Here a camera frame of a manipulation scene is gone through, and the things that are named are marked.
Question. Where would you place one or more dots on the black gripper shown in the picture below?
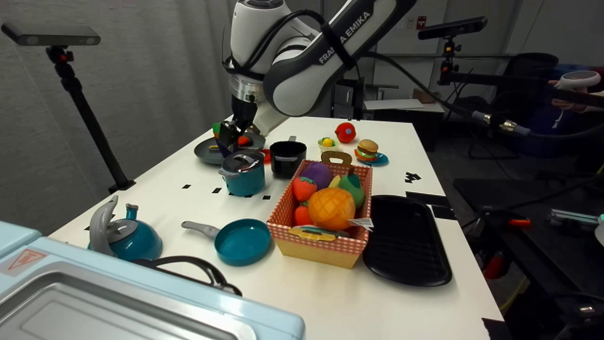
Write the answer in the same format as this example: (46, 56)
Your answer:
(244, 114)

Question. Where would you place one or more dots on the glass pot lid dark rim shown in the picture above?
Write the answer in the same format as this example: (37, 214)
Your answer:
(239, 165)

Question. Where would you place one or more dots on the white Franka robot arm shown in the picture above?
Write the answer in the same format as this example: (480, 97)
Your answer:
(303, 77)

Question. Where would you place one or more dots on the teal blue toy pot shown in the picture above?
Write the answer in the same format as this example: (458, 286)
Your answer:
(243, 182)

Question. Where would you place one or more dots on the green plastic cup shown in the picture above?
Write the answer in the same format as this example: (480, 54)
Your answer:
(216, 128)

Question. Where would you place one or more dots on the red flat toy piece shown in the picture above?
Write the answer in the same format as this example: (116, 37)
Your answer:
(267, 158)

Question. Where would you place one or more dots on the grey round plate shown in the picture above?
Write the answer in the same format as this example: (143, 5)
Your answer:
(207, 152)

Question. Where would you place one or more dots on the black cup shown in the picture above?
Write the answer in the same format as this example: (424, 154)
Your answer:
(286, 162)

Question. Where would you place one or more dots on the small black tape piece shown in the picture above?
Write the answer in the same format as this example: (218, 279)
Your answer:
(265, 197)
(218, 190)

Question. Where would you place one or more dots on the orange red toy fruit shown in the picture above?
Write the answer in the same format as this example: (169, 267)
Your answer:
(303, 216)
(305, 190)

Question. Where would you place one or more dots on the purple toy eggplant slice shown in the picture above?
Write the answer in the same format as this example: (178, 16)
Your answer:
(318, 175)

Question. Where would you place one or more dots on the teal toy frying pan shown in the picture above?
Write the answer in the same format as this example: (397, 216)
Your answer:
(243, 243)

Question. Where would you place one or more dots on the red toy tomato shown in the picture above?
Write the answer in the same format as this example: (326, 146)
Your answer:
(346, 133)

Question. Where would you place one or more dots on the orange plush toy fruit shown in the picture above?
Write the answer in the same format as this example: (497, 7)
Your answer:
(331, 209)

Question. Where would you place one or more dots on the green toy pear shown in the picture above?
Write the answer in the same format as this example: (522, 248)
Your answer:
(354, 192)

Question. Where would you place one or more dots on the toy burger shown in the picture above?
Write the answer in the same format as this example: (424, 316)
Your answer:
(367, 152)

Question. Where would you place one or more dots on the grey backdrop curtain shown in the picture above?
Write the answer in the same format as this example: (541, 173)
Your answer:
(126, 82)

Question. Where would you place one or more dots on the red checkered cardboard basket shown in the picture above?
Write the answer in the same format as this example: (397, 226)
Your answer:
(318, 248)

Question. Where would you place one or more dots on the small teal toy plate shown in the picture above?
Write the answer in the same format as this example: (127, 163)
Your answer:
(382, 160)

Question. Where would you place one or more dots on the teal toy kettle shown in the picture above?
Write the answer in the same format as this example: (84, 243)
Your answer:
(135, 243)

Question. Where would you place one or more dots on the white sink basin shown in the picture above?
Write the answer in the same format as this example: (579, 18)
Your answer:
(126, 296)

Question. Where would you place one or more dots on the small brown cardboard box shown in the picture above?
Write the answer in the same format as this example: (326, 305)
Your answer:
(428, 95)

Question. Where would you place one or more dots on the black ridged grill tray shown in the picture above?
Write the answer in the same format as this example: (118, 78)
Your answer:
(407, 243)

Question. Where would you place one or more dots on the black boom with silver joint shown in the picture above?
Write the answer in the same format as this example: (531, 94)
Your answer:
(492, 116)

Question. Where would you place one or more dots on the black office chair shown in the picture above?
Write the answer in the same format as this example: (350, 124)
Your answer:
(530, 82)

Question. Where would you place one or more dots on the black table edge clamp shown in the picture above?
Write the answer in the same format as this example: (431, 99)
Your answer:
(494, 332)

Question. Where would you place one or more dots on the blue plastic bin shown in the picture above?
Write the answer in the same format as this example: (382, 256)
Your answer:
(567, 126)

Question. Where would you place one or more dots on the white round object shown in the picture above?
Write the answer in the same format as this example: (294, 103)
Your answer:
(579, 78)

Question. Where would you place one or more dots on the teal grey tool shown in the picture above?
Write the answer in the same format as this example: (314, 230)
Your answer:
(577, 218)

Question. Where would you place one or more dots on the black camera tripod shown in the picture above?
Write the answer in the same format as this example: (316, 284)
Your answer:
(88, 120)

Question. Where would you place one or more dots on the red wall alarm box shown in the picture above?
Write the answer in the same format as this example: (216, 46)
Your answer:
(422, 24)

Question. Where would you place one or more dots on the black stereo camera bar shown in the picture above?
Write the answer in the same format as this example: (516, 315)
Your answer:
(50, 33)

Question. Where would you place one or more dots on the black boom mounted camera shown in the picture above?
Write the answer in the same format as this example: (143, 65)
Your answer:
(454, 27)

